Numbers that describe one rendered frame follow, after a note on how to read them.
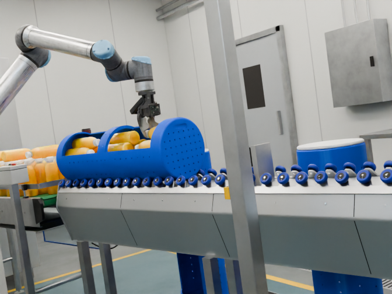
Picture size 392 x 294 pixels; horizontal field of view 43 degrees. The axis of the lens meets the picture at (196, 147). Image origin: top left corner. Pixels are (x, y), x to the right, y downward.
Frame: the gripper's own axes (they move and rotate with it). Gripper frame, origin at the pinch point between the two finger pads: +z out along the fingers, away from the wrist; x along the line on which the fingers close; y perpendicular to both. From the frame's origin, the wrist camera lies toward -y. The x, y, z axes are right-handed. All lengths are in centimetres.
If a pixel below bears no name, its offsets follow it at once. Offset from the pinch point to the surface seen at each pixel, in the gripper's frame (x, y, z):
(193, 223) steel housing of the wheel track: -11, 35, 39
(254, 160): -4, 66, 14
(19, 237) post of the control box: -30, -87, 50
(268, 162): 2, 67, 16
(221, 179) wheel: -10, 53, 21
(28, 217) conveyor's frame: -22, -89, 40
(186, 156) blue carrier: 1.4, 23.0, 12.0
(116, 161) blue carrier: -13.5, -9.3, 11.0
